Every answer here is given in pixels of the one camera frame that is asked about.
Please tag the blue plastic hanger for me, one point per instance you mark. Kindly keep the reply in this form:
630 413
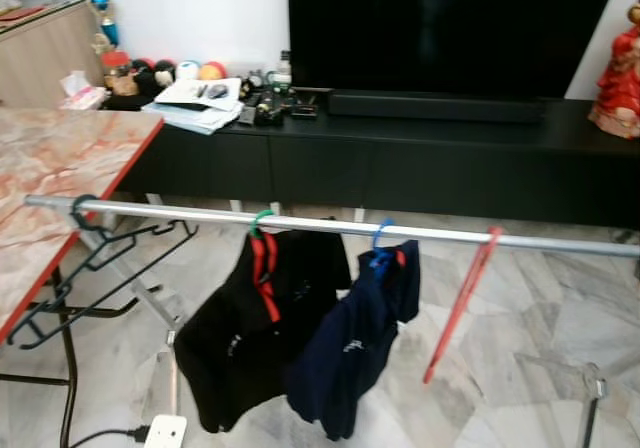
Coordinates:
378 258

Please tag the navy blue polo shirt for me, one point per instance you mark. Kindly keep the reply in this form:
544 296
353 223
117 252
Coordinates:
345 348

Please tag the red plastic hanger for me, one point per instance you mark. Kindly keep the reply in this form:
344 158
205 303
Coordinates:
460 303

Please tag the green plastic hanger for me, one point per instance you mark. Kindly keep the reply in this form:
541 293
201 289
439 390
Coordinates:
262 212

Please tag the black plastic hanger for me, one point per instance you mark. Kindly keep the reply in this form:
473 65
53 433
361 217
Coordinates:
84 224

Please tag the red laughing buddha statue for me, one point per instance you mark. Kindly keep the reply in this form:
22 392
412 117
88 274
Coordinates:
620 88

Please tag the black soundbar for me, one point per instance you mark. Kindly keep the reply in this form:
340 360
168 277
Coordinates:
430 106

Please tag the black television console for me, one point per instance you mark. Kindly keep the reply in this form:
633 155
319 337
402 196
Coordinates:
400 168

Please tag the black flat television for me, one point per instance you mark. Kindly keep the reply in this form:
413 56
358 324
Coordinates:
450 28

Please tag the black electronic gadget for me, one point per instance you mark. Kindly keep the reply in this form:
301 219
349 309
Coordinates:
268 108
305 106

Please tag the small clear bottle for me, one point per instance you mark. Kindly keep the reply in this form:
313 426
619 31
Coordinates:
283 68

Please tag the black polo shirt red placket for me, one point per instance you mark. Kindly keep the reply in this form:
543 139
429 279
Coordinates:
250 338

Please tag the silver metal clothes rack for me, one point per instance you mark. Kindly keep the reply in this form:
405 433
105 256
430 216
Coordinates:
200 215

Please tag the orange yellow ball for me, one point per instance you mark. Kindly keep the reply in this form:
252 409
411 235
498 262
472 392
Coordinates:
212 71

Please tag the white paper booklet stack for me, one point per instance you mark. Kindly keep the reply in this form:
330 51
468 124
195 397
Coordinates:
195 108

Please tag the white blue ball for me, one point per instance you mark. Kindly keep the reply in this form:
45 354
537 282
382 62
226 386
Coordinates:
187 70

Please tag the black round plush toy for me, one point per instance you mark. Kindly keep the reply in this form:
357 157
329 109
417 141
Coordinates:
143 70
164 72

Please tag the red lidded jar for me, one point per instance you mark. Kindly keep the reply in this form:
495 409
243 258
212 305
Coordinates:
118 60

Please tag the pink tissue packet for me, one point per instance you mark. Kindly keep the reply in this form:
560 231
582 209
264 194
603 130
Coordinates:
82 96

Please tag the marble pattern folding table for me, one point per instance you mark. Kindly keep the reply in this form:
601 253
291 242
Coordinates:
50 168

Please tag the light wooden cabinet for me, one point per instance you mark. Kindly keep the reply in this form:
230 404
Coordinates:
50 63

